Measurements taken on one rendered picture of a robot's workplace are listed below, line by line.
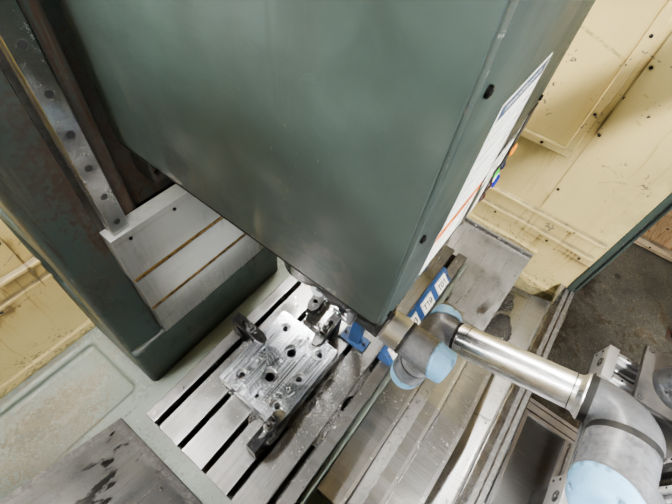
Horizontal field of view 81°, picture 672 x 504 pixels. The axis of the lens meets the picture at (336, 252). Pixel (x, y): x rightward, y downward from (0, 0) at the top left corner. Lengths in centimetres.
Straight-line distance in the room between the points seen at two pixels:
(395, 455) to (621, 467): 81
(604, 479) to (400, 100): 68
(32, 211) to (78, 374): 102
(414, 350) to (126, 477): 110
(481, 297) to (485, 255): 19
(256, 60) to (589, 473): 78
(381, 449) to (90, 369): 115
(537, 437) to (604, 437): 147
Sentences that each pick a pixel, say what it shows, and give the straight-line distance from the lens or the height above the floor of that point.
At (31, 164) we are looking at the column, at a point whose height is 164.
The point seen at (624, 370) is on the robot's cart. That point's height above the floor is 97.
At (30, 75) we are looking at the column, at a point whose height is 181.
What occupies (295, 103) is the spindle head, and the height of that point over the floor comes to 194.
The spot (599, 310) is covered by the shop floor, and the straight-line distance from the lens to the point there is 321.
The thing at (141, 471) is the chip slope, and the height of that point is 65.
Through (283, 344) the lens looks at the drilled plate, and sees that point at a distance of 129.
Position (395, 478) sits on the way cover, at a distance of 150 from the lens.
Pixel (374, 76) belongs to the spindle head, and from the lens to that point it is 37.
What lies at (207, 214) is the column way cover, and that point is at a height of 129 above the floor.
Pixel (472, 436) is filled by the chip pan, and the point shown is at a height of 67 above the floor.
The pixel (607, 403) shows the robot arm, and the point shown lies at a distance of 91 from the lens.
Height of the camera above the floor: 218
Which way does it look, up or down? 53 degrees down
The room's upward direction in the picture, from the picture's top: 9 degrees clockwise
